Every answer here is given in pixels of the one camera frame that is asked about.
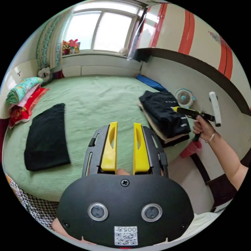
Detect blue folded cloth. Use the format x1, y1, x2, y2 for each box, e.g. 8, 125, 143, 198
135, 73, 169, 93

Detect black t-shirt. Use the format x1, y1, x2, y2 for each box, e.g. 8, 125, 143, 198
24, 103, 71, 171

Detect pink folded blanket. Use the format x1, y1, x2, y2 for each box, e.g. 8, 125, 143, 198
9, 84, 42, 111

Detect small white and blue fan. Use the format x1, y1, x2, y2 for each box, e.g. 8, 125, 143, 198
175, 88, 196, 109

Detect colourful toys on windowsill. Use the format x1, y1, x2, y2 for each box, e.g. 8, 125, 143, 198
62, 39, 81, 55

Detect person's right hand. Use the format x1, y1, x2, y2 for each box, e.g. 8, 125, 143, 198
193, 115, 216, 142

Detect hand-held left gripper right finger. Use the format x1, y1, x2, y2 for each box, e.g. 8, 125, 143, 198
133, 123, 151, 175

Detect green floral folded quilt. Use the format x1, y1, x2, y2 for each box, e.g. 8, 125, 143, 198
6, 77, 44, 107

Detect pile of clothes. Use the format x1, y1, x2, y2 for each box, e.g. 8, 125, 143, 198
138, 90, 192, 148

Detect red floral folded quilt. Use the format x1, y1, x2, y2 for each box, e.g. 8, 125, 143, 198
8, 87, 50, 130

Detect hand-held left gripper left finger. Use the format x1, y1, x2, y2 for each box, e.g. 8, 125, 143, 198
101, 121, 118, 174

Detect person's right forearm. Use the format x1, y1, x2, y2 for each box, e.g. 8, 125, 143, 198
206, 131, 249, 191

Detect person's left hand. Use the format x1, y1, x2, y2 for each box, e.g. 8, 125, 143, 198
51, 168, 131, 246

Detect green floral curtain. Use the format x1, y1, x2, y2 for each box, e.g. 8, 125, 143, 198
36, 13, 68, 69

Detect bed with green woven mat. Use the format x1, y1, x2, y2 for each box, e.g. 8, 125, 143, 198
2, 75, 195, 233

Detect pink cloth bundle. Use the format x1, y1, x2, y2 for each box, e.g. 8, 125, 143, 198
180, 140, 203, 159

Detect person's body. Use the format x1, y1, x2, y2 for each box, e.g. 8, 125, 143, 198
236, 153, 251, 192

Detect white cupboard with red stripes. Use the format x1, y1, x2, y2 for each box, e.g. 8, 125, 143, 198
137, 2, 243, 80

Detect grey plush toy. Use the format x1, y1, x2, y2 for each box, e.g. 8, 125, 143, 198
37, 66, 54, 84

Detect window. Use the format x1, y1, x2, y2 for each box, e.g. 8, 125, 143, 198
62, 3, 142, 53

